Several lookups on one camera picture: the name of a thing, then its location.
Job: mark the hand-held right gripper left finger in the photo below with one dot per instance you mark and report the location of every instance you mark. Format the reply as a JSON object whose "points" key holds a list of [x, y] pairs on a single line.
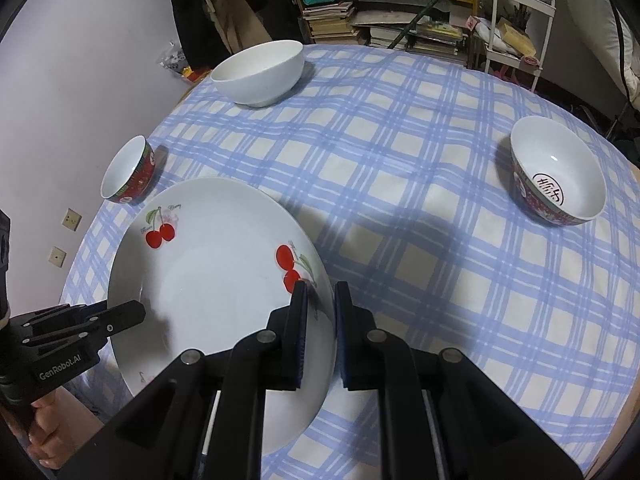
{"points": [[300, 340]]}

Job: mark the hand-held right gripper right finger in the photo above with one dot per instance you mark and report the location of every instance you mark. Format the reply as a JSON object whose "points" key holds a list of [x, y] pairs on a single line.
{"points": [[342, 340]]}

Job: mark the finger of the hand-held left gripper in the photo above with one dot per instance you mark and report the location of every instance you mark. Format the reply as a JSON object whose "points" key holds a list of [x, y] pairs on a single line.
{"points": [[115, 317]]}

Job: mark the white cherry print plate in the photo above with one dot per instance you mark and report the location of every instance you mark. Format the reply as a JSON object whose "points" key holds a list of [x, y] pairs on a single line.
{"points": [[215, 285]]}

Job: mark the small red bowl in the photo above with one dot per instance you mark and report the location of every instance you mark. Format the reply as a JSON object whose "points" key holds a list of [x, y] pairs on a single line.
{"points": [[122, 170]]}

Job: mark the plain white bowl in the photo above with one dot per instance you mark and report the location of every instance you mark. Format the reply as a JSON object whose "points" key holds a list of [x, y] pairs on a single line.
{"points": [[260, 85]]}

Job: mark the floral bowl with red character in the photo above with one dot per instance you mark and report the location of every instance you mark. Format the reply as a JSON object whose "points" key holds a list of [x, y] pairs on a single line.
{"points": [[555, 155]]}

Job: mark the person's left hand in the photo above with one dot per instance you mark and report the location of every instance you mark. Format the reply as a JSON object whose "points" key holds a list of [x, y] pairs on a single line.
{"points": [[65, 425]]}

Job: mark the blue checked bed sheet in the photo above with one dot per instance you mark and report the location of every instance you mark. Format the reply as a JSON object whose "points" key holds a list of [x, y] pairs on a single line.
{"points": [[400, 260]]}

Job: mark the pile of snack packets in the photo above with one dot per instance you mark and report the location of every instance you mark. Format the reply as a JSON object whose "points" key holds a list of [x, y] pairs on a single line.
{"points": [[182, 65]]}

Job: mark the black hanging garment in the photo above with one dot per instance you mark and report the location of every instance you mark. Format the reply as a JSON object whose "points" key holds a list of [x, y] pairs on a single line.
{"points": [[192, 25]]}

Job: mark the pile of magazines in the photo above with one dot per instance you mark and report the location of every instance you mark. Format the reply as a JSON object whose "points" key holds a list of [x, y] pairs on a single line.
{"points": [[425, 37]]}

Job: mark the stack of old books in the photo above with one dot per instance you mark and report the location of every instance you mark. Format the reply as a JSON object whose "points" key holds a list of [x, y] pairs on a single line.
{"points": [[327, 22]]}

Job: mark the beige hanging garment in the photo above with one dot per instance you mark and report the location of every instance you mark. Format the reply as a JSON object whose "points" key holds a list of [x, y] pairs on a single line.
{"points": [[235, 10]]}

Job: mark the pink tape roll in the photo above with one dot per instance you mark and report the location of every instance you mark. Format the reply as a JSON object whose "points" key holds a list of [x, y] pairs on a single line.
{"points": [[531, 61]]}

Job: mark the dark green pole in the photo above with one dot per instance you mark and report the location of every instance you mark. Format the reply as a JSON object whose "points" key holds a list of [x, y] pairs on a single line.
{"points": [[425, 7]]}

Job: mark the brown paper package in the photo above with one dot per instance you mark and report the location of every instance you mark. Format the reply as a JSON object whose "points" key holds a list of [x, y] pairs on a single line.
{"points": [[517, 37]]}

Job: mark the white metal cart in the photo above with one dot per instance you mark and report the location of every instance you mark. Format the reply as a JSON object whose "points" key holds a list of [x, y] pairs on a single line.
{"points": [[547, 5]]}

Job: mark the white padded recliner chair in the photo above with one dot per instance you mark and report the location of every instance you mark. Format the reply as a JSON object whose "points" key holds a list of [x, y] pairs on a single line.
{"points": [[610, 20]]}

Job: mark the white wall socket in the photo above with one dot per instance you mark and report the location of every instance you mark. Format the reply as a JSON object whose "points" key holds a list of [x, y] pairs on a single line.
{"points": [[57, 257], [70, 219]]}

